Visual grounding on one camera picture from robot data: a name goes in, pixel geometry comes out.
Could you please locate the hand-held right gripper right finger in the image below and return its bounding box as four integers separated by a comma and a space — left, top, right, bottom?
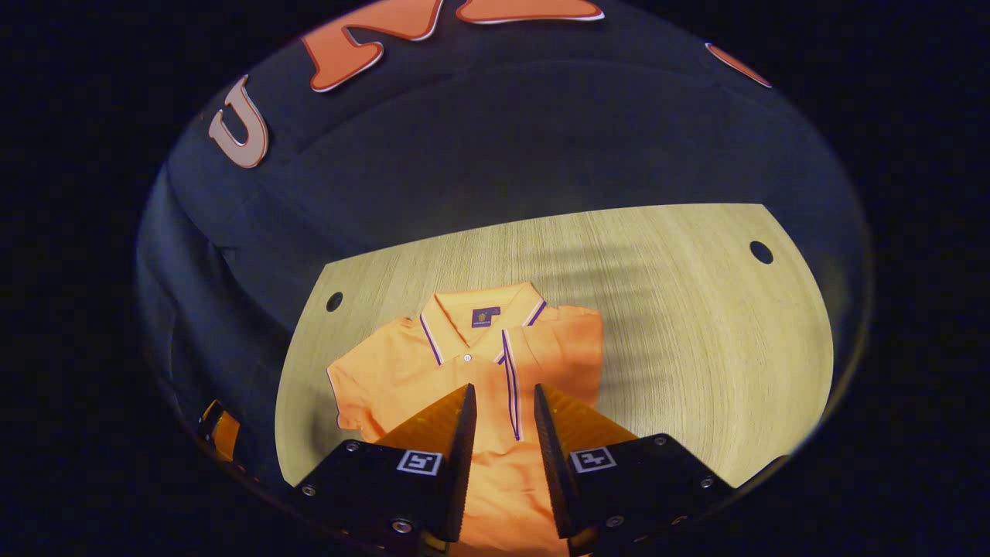
534, 383, 736, 555

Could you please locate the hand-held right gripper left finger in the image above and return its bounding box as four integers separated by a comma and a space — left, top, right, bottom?
292, 383, 478, 555

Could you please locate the orange T-shirt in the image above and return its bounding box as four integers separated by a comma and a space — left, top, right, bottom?
326, 282, 604, 557

